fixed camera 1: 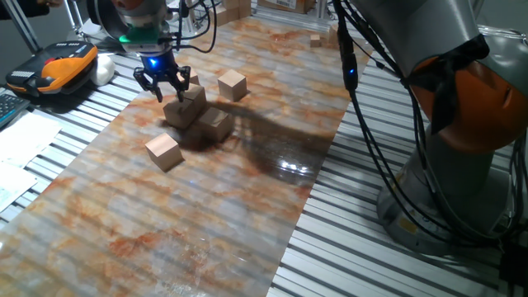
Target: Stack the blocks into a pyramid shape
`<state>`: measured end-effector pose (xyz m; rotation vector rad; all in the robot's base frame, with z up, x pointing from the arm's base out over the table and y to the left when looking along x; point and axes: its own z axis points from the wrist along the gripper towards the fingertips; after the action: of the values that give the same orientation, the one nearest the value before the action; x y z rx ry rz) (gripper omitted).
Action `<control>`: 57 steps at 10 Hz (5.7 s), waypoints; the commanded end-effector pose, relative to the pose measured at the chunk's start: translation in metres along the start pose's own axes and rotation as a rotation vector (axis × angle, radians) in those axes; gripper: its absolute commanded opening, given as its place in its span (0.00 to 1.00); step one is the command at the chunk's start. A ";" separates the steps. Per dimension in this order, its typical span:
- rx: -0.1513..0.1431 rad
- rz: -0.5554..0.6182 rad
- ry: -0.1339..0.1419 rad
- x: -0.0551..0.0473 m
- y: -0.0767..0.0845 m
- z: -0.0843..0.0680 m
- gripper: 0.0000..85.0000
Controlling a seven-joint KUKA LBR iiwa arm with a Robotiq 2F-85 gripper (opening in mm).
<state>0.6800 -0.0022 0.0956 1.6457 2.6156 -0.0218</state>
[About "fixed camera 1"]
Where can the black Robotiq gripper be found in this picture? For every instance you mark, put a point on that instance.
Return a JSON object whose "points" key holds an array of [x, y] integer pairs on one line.
{"points": [[161, 68]]}

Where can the plain wooden cube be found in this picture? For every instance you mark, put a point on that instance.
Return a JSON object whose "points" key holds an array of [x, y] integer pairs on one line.
{"points": [[194, 77], [232, 84], [233, 14], [197, 97], [232, 3], [179, 115], [216, 125], [222, 16], [163, 150], [245, 8]]}

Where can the black sleeved forearm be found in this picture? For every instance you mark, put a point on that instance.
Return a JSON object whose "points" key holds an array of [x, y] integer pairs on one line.
{"points": [[20, 9]]}

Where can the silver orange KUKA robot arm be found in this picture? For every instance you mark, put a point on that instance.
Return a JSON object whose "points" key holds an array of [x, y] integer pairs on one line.
{"points": [[429, 33]]}

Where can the person's hand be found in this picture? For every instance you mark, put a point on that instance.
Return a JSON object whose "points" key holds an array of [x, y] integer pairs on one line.
{"points": [[51, 2]]}

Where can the white rounded object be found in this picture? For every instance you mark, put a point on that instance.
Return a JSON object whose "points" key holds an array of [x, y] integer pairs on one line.
{"points": [[104, 70]]}

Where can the black round machine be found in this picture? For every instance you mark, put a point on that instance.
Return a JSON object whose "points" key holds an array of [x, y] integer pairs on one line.
{"points": [[101, 20]]}

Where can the orange black teach pendant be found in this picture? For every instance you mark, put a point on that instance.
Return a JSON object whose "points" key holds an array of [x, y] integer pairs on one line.
{"points": [[62, 68]]}

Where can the thin metal tripod leg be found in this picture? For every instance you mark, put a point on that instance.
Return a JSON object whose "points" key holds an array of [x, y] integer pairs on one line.
{"points": [[76, 20]]}

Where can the brown cardboard box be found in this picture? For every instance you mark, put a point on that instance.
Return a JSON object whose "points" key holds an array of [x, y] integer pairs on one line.
{"points": [[284, 5]]}

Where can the orange grey marble mat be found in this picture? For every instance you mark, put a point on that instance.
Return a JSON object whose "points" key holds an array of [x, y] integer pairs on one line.
{"points": [[206, 227]]}

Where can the white paper sheet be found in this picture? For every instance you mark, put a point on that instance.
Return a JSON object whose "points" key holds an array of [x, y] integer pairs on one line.
{"points": [[24, 138], [12, 183]]}

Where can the grey metal stand bar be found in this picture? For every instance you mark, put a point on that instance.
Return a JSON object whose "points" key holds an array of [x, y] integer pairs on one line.
{"points": [[22, 26]]}

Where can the black keyboard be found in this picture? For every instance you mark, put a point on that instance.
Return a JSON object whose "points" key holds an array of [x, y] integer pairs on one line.
{"points": [[10, 107]]}

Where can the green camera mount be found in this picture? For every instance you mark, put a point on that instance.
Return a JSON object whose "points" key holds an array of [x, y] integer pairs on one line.
{"points": [[140, 36]]}

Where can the aluminium frame post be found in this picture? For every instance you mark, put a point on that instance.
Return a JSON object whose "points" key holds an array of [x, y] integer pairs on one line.
{"points": [[323, 8], [187, 24]]}

